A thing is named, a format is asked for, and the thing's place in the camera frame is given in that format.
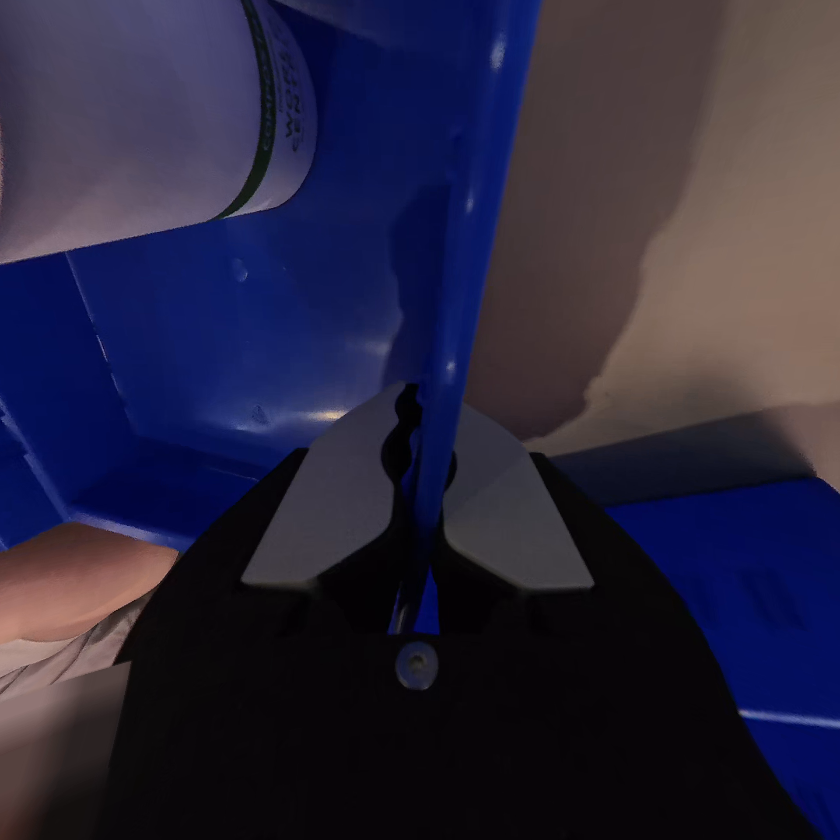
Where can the person's grey clothing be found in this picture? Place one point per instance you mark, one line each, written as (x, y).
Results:
(65, 663)

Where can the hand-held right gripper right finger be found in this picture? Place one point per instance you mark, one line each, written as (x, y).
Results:
(512, 525)

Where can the blue plastic bin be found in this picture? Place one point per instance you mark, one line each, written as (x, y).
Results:
(229, 361)
(722, 590)

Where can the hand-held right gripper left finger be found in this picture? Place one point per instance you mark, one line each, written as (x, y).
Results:
(328, 512)

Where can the white paper cup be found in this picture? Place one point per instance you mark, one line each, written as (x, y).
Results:
(131, 118)

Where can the person's right forearm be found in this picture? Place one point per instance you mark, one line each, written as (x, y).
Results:
(79, 577)

